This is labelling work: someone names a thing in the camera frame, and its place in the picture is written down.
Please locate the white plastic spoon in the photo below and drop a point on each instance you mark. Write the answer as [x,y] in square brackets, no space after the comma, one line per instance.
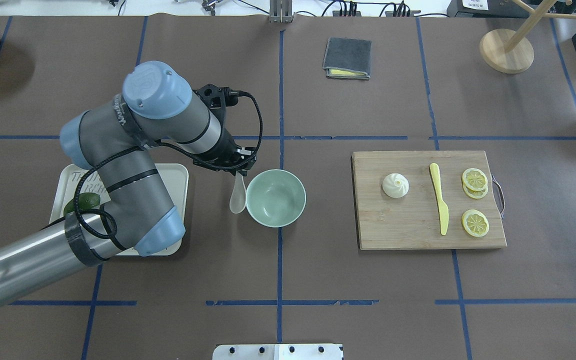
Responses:
[238,198]

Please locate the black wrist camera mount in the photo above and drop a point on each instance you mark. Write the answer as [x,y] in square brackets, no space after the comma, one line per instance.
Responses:
[215,97]

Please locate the green lime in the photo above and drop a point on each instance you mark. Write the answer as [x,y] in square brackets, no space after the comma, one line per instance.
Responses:
[86,201]

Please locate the white steamed bun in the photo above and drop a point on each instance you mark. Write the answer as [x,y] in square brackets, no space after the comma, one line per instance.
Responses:
[395,185]

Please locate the lemon slice upper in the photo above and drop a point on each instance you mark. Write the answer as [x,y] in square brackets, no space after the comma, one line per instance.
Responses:
[475,183]

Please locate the white plastic tray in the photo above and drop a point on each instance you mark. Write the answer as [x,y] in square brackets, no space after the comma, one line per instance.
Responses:
[174,176]

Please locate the yellow plastic knife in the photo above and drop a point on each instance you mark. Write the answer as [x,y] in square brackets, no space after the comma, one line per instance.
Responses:
[443,209]

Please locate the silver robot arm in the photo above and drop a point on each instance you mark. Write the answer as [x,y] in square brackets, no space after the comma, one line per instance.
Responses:
[121,202]

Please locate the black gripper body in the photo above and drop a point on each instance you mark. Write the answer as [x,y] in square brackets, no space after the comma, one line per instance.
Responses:
[226,144]

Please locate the lemon slice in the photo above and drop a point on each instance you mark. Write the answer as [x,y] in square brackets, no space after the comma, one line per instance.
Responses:
[475,183]
[475,223]

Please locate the grey folded cloth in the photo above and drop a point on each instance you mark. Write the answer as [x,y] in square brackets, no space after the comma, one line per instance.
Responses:
[347,58]

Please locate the lemon slice lower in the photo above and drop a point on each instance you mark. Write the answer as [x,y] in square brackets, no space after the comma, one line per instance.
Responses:
[475,223]

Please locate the bamboo cutting board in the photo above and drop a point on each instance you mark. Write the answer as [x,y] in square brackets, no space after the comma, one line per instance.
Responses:
[412,222]

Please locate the light green ceramic bowl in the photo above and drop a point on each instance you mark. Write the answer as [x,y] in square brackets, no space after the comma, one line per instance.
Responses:
[275,198]

